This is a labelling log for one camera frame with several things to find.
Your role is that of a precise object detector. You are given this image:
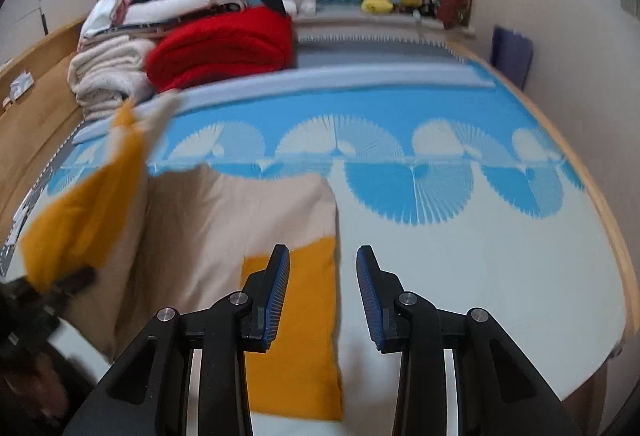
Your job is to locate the beige and yellow hooded jacket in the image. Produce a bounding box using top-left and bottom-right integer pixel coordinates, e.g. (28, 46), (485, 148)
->
(20, 90), (347, 422)

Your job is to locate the white window sill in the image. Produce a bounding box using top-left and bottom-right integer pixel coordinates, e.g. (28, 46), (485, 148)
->
(294, 4), (477, 41)

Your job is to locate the person's left hand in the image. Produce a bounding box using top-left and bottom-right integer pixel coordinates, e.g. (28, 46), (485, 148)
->
(0, 353), (71, 426)

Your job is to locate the wooden bed frame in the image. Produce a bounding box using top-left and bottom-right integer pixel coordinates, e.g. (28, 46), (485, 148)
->
(0, 14), (632, 352)

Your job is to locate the blue patterned bed sheet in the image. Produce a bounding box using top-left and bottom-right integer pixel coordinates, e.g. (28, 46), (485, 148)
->
(0, 60), (630, 436)

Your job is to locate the red folded blanket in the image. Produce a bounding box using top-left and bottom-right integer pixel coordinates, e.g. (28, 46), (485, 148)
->
(146, 8), (297, 92)

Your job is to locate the white folded blanket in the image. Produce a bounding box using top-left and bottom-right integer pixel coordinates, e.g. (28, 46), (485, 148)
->
(67, 36), (162, 121)

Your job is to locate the stack of folded white clothes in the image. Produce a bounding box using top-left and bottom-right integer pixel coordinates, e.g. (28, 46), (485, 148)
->
(77, 0), (251, 50)

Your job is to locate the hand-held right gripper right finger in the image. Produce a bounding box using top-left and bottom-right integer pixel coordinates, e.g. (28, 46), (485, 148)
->
(355, 244), (583, 436)

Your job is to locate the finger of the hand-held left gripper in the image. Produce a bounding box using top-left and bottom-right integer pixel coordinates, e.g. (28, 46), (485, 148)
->
(47, 265), (98, 305)

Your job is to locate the purple box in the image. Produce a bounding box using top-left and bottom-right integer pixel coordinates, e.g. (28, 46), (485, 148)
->
(491, 26), (534, 89)

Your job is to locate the light blue long bolster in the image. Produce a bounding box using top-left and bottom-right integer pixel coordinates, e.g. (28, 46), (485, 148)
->
(72, 64), (497, 145)

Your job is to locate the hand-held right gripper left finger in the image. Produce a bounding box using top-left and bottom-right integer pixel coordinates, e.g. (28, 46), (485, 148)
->
(62, 243), (292, 436)

